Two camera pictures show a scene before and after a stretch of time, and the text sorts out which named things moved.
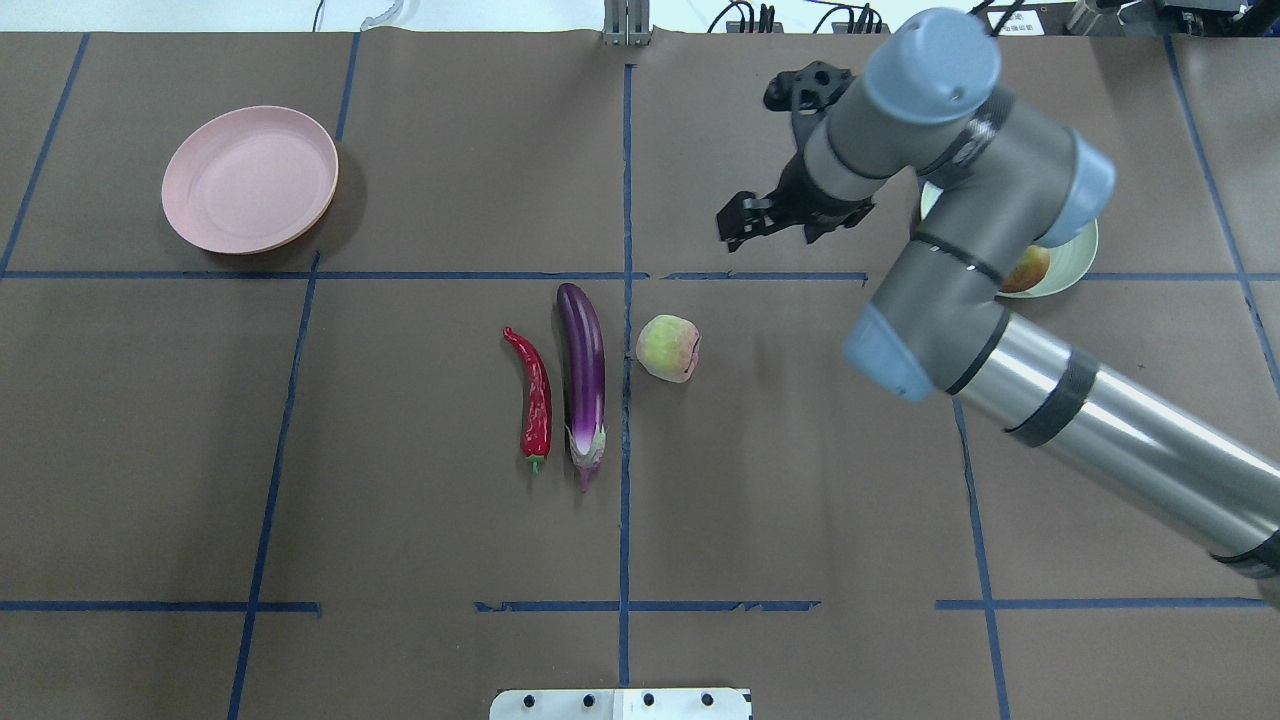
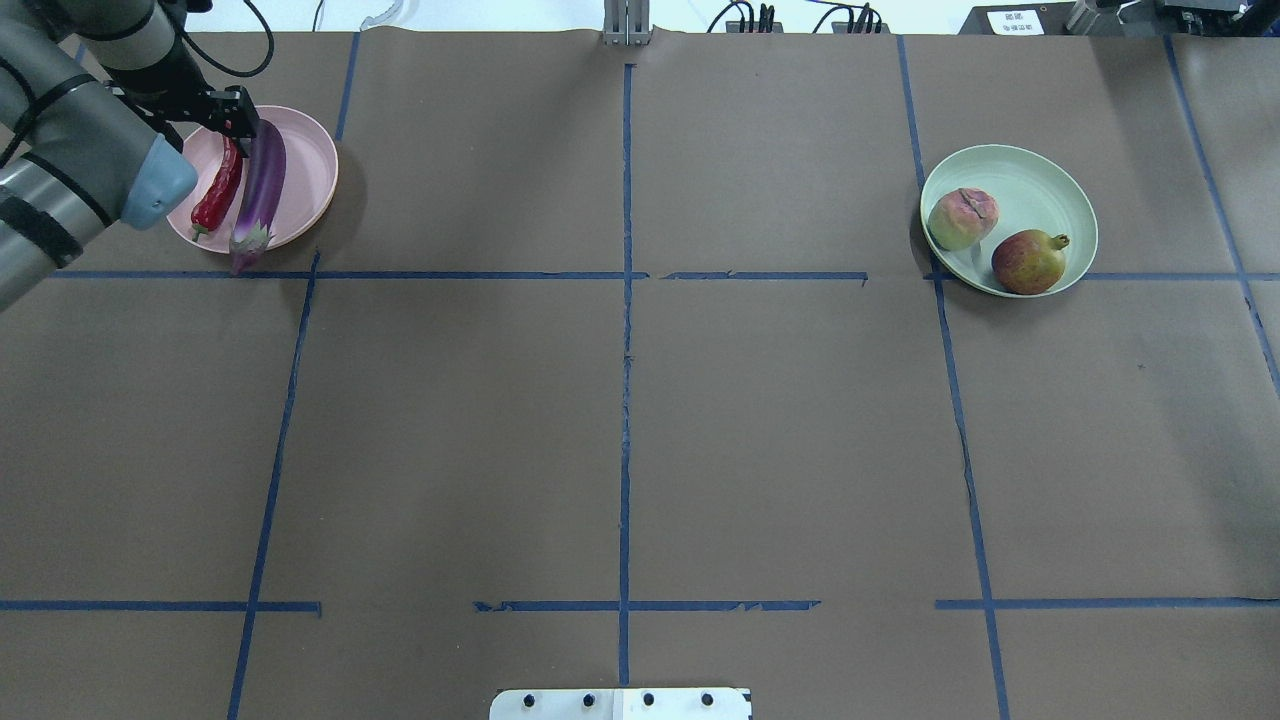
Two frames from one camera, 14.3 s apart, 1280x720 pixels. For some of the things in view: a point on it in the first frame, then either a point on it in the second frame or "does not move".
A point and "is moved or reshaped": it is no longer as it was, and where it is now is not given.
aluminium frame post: (626, 23) does not move
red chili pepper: (538, 410) -> (219, 189)
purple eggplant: (581, 353) -> (260, 195)
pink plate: (250, 180) does not move
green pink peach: (668, 347) is moved or reshaped
